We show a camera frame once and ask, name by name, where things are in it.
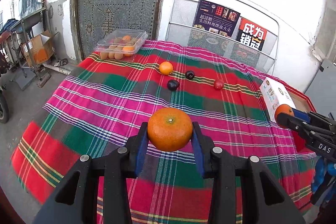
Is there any clear plastic fruit container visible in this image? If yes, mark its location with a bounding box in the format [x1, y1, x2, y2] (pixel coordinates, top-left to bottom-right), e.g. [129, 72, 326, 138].
[94, 29, 148, 60]

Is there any red black book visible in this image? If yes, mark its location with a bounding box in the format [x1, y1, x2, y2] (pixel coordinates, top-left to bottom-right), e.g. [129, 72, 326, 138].
[236, 18, 268, 51]

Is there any plaid tablecloth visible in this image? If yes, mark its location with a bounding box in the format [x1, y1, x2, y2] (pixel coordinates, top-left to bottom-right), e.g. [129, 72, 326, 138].
[11, 41, 317, 223]

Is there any scooter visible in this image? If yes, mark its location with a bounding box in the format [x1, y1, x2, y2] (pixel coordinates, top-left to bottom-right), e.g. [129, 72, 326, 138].
[0, 84, 9, 124]

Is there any large orange tangerine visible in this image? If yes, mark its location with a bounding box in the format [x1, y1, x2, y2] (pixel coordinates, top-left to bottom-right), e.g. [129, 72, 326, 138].
[147, 107, 193, 152]

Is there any red tomato back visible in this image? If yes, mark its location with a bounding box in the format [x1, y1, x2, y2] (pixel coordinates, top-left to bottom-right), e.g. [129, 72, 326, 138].
[214, 79, 224, 90]

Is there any red cardboard tray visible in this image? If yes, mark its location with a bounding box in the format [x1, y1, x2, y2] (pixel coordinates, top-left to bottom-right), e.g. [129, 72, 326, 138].
[282, 82, 316, 112]

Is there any dark cookbook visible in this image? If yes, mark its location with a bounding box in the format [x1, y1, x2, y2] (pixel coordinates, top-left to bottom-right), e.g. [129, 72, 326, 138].
[193, 0, 240, 37]

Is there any blue gloved right hand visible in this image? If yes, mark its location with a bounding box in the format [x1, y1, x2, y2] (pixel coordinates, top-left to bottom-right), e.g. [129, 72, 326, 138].
[310, 157, 335, 205]

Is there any metal workbench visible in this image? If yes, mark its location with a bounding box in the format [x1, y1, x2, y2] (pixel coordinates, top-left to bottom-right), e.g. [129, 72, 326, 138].
[9, 0, 51, 90]

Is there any small orange back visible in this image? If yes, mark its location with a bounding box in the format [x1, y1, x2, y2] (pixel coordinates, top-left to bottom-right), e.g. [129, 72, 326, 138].
[159, 61, 174, 76]

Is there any dark plum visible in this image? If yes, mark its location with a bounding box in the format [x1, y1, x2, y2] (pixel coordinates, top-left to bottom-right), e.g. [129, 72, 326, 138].
[167, 80, 180, 92]
[185, 70, 195, 80]

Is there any white tissue pack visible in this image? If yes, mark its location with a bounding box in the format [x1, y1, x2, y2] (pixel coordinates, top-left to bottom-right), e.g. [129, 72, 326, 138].
[259, 77, 295, 122]

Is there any white metal mesh rack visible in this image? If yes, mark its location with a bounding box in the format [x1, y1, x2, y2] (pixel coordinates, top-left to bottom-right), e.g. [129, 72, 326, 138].
[165, 0, 280, 75]

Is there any cardboard box on floor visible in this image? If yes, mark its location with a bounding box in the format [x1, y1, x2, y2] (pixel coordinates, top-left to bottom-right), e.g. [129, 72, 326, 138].
[21, 30, 56, 68]

